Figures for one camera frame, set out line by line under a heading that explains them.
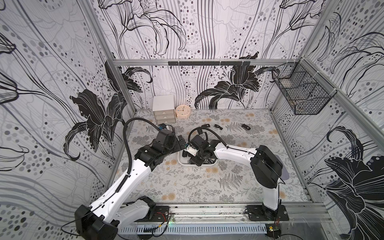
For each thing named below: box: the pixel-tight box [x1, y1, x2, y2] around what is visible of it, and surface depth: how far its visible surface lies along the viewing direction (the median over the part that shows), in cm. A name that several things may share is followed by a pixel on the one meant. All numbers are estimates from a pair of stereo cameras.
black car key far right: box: [241, 124, 251, 131], surface depth 109 cm
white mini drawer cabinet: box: [152, 94, 176, 125], surface depth 107 cm
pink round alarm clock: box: [175, 104, 191, 119], surface depth 117 cm
